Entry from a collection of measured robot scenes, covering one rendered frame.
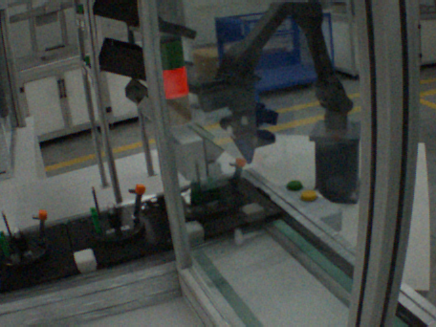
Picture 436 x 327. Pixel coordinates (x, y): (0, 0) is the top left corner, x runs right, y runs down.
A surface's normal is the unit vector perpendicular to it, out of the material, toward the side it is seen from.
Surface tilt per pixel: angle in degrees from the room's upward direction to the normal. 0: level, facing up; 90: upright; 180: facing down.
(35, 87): 90
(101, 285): 90
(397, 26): 90
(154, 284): 90
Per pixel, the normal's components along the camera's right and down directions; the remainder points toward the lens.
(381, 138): -0.92, 0.24
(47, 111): 0.39, 0.33
